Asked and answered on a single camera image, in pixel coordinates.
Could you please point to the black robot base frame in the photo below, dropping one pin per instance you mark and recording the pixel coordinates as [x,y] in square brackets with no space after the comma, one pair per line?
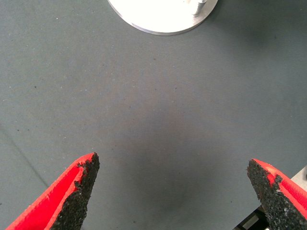
[256,215]

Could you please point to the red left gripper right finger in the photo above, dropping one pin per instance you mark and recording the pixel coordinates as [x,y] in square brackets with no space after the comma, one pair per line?
[280,198]

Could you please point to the round metal carrier plate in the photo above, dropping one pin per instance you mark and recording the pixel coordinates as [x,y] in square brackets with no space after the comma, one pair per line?
[156,16]

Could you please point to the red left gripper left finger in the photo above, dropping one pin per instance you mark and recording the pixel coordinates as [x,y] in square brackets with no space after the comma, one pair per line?
[67,198]

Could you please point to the dark grey table cloth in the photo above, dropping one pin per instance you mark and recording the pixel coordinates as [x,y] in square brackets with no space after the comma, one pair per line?
[153,95]

